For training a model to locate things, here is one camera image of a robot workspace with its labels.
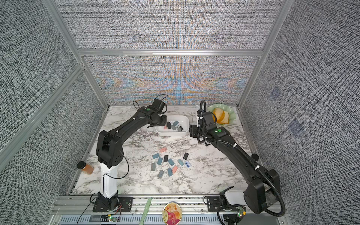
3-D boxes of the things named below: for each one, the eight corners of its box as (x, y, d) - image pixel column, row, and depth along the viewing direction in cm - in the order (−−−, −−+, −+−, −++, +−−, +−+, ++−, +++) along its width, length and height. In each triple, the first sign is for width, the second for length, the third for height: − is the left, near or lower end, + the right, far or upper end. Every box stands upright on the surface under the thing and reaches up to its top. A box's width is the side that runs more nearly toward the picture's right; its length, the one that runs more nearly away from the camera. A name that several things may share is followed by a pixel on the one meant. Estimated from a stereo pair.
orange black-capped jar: (84, 174, 86) (74, 168, 78) (87, 167, 88) (78, 161, 80) (91, 174, 86) (83, 168, 78) (94, 167, 88) (86, 161, 80)
